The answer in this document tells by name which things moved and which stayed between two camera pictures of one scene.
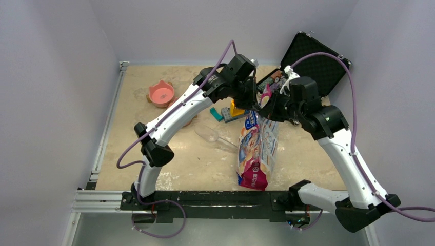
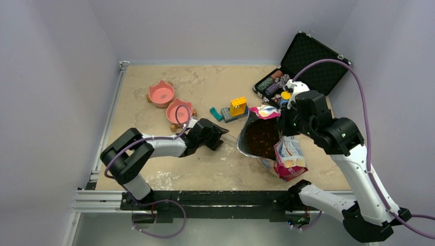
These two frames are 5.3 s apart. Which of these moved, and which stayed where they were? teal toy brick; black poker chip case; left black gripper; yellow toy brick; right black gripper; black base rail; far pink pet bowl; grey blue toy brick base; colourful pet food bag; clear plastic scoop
Moved: colourful pet food bag; clear plastic scoop; left black gripper; right black gripper
Stayed: black base rail; yellow toy brick; teal toy brick; black poker chip case; grey blue toy brick base; far pink pet bowl
